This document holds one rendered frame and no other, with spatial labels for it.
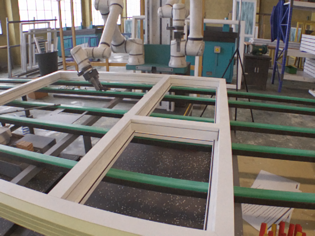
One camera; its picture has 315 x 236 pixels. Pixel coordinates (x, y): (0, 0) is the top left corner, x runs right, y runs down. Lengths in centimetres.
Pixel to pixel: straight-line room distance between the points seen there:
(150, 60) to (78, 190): 210
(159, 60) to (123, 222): 220
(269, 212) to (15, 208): 90
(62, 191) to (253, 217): 71
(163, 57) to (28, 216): 221
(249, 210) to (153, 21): 217
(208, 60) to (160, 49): 287
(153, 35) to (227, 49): 289
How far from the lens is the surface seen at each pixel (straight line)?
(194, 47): 230
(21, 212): 63
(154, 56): 258
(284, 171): 131
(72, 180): 66
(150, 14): 261
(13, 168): 134
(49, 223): 58
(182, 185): 72
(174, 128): 96
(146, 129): 99
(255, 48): 515
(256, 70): 517
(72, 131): 116
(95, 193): 113
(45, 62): 592
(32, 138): 154
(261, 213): 101
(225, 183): 64
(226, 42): 529
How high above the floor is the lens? 133
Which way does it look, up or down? 23 degrees down
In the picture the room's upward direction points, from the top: straight up
